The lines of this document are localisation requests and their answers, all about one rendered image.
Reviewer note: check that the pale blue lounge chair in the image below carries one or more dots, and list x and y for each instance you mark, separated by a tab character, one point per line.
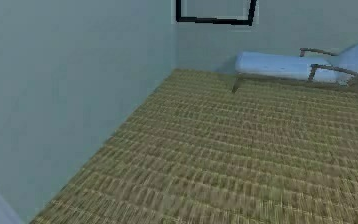
280	66

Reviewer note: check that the black framed wall picture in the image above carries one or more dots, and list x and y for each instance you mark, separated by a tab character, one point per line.
217	21

